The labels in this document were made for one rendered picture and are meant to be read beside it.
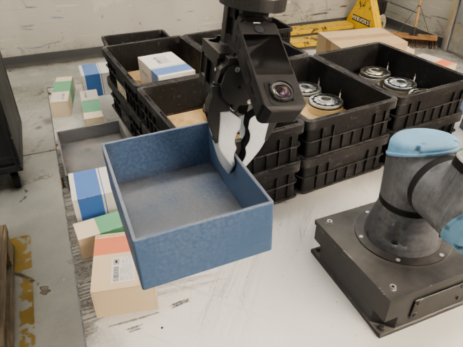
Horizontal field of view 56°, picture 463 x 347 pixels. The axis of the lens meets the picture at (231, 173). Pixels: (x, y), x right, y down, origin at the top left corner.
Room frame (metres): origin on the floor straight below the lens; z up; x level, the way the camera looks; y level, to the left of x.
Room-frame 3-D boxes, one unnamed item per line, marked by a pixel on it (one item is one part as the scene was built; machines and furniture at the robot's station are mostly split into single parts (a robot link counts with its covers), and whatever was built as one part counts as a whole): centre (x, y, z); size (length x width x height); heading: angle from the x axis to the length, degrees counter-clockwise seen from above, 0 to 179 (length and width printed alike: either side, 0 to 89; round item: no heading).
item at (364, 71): (1.45, -0.50, 0.86); 0.10 x 0.10 x 0.01
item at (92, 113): (1.41, 0.49, 0.73); 0.24 x 0.06 x 0.06; 20
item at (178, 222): (0.43, 0.06, 1.10); 0.20 x 0.15 x 0.07; 22
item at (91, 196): (0.90, 0.30, 0.74); 0.20 x 0.12 x 0.09; 111
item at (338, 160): (1.18, -0.22, 0.76); 0.40 x 0.30 x 0.12; 28
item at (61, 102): (1.54, 0.64, 0.73); 0.24 x 0.06 x 0.06; 13
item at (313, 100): (1.21, -0.28, 0.86); 0.10 x 0.10 x 0.01
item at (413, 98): (1.32, -0.49, 0.92); 0.40 x 0.30 x 0.02; 28
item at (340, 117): (1.18, -0.22, 0.92); 0.40 x 0.30 x 0.02; 28
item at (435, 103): (1.32, -0.49, 0.87); 0.40 x 0.30 x 0.11; 28
